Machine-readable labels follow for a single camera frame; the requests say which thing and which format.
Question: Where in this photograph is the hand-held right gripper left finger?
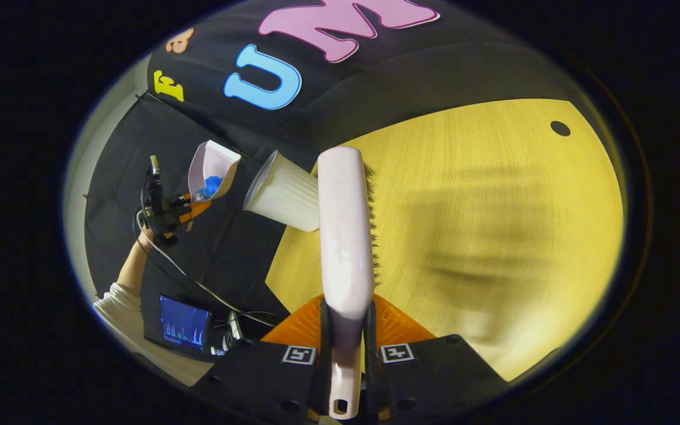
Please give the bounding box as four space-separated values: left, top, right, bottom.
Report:
189 293 333 423

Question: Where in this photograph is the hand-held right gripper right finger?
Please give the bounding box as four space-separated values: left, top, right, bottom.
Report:
365 293 509 423

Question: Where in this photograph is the dark blue paper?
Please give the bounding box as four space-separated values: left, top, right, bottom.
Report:
197 175 224 200

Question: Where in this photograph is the lilac plastic dustpan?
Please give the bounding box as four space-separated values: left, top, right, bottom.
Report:
188 140 241 204

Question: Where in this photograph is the white ribbed garbage bin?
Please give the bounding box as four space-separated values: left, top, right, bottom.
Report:
243 150 321 233

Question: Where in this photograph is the small lilac broom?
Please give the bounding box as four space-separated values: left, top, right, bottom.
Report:
316 146 381 421

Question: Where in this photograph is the black tablet screen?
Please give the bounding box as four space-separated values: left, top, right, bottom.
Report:
143 292 215 359

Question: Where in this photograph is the person's white shirt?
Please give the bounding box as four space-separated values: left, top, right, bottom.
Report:
92 282 214 388

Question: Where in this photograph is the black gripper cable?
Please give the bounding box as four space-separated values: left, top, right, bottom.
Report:
135 210 279 328

